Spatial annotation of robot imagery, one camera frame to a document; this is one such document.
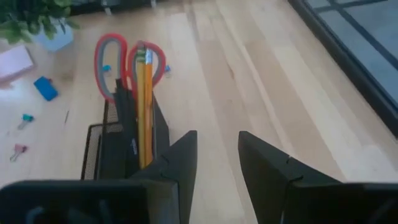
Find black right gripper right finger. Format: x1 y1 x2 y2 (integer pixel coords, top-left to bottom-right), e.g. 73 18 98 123
238 130 346 224

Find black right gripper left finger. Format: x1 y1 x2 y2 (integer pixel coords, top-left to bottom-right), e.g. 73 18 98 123
132 129 199 224

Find orange pencil silver ferrule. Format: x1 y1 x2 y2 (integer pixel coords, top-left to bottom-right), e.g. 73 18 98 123
144 48 154 166

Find black marker pen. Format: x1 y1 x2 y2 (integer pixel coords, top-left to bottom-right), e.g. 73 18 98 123
114 77 139 171

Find yellow pencil green ferrule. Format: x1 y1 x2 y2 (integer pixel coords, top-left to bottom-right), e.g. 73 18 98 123
136 45 147 169

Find black mesh desk organizer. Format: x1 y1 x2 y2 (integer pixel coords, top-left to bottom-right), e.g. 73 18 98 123
80 90 171 182

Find red-handled scissors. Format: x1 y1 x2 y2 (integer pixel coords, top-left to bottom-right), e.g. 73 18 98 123
93 32 167 105

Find blue rectangular eraser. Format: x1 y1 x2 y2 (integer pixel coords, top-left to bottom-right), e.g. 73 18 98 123
33 76 59 102

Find teal binder clip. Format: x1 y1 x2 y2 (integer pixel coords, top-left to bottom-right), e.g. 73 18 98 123
17 113 35 131

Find pink binder clip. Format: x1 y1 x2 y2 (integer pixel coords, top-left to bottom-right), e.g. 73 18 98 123
9 143 29 163

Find green potted plant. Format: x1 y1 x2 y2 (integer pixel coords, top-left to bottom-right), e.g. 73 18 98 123
0 0 81 53

